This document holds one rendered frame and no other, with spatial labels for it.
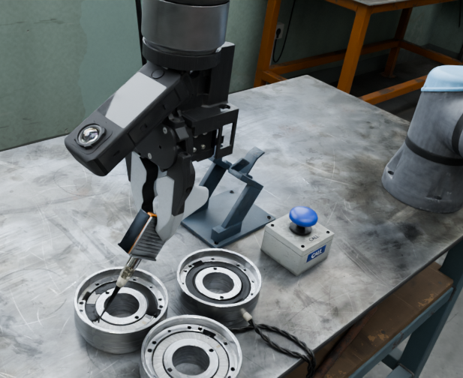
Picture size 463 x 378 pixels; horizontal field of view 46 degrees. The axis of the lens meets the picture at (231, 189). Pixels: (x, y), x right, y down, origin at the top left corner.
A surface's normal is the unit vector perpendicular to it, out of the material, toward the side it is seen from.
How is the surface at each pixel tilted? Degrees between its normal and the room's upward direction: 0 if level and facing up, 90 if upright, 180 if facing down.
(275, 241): 90
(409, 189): 72
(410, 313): 0
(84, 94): 90
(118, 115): 32
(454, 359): 0
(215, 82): 90
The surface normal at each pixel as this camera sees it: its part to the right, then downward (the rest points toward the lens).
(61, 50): 0.69, 0.47
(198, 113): 0.13, -0.83
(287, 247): -0.72, 0.29
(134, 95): -0.25, -0.54
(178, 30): -0.03, 0.54
